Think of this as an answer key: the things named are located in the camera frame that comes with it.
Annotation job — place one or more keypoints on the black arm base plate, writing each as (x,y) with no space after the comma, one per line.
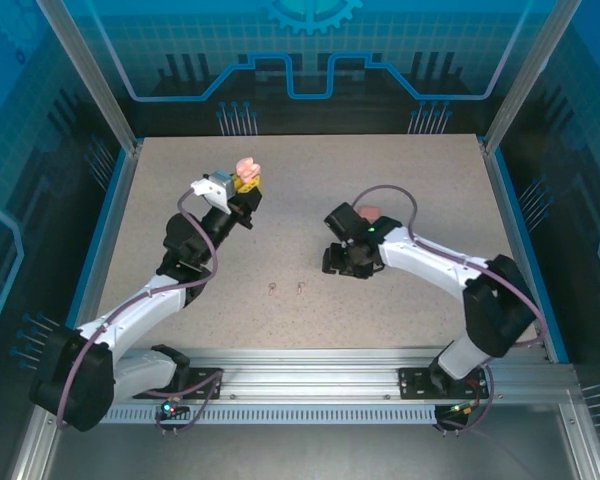
(200,376)
(415,382)

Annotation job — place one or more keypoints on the blue table side rail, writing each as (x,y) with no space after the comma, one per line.
(111,210)
(514,210)

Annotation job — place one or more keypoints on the small screw right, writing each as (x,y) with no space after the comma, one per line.
(300,287)

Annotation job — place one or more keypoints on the pink earbud charging case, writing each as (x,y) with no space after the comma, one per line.
(247,167)

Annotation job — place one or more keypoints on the aluminium mounting rail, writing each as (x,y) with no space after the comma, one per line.
(305,375)

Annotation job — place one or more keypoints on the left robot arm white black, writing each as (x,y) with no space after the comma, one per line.
(140,310)

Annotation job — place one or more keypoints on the small screw left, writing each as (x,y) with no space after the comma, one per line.
(271,287)

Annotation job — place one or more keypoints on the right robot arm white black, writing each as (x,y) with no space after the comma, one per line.
(430,260)

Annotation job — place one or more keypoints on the small screw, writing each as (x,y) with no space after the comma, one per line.
(271,287)
(300,287)

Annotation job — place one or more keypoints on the grey metal frame tray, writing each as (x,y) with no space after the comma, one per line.
(300,455)

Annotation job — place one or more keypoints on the salmon pink soft piece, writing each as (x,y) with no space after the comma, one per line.
(370,211)

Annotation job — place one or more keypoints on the aluminium frame post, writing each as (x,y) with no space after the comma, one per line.
(523,85)
(100,85)

